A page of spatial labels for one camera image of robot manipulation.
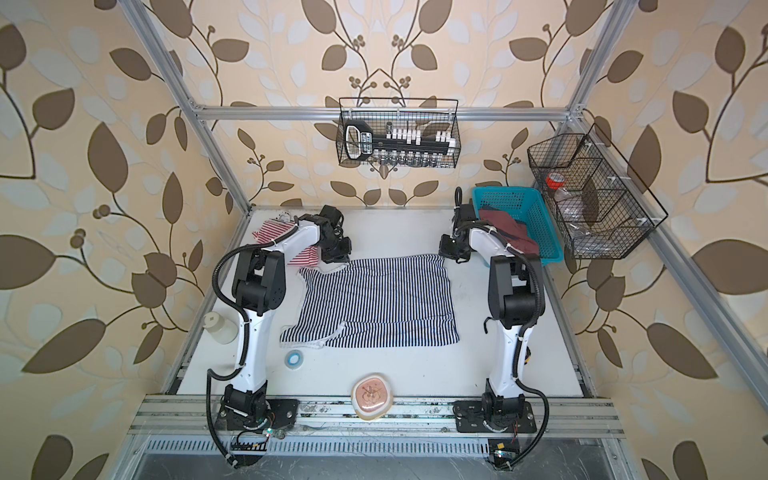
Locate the teal plastic laundry basket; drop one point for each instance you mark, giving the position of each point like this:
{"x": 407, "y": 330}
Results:
{"x": 524, "y": 205}

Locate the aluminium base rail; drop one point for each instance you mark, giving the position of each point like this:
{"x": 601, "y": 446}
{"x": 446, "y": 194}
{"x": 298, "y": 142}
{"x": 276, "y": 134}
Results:
{"x": 328, "y": 426}

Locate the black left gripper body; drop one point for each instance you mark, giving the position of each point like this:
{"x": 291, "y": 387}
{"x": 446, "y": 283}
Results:
{"x": 336, "y": 248}

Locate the red capped plastic bottle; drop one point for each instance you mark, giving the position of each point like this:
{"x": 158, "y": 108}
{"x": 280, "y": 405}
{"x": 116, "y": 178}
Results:
{"x": 562, "y": 196}

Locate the pink red garment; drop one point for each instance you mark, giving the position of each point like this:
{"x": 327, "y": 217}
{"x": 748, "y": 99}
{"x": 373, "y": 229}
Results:
{"x": 514, "y": 231}

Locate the translucent plastic jar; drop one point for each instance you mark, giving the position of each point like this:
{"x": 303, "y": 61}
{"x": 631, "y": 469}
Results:
{"x": 219, "y": 328}

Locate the blue tape roll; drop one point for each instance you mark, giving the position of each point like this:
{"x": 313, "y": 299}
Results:
{"x": 293, "y": 359}

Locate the aluminium frame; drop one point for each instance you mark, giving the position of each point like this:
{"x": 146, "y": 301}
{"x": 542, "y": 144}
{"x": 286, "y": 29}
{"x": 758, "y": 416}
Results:
{"x": 743, "y": 352}

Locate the red white striped tank top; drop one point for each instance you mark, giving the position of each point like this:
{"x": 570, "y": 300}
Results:
{"x": 271, "y": 229}

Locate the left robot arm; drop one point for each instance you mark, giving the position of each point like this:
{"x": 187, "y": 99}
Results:
{"x": 252, "y": 280}

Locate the black socket tool set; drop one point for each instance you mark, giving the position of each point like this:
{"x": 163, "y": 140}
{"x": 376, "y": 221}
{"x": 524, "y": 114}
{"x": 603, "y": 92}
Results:
{"x": 389, "y": 143}

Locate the back wire basket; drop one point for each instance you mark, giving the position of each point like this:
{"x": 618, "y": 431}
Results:
{"x": 399, "y": 109}

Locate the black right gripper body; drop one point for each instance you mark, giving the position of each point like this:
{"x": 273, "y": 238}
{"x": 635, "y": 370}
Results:
{"x": 449, "y": 247}

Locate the blue white striped tank top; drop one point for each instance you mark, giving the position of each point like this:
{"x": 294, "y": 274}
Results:
{"x": 397, "y": 302}

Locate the wire basket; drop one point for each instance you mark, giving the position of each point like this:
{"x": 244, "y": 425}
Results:
{"x": 618, "y": 209}
{"x": 399, "y": 109}

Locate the right wire basket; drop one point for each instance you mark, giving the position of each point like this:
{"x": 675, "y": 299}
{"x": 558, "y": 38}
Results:
{"x": 618, "y": 209}

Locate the pink round dish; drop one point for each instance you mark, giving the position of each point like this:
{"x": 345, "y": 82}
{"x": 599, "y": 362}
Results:
{"x": 372, "y": 397}

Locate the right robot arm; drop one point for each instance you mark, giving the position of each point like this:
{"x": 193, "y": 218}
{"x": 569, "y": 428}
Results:
{"x": 516, "y": 300}

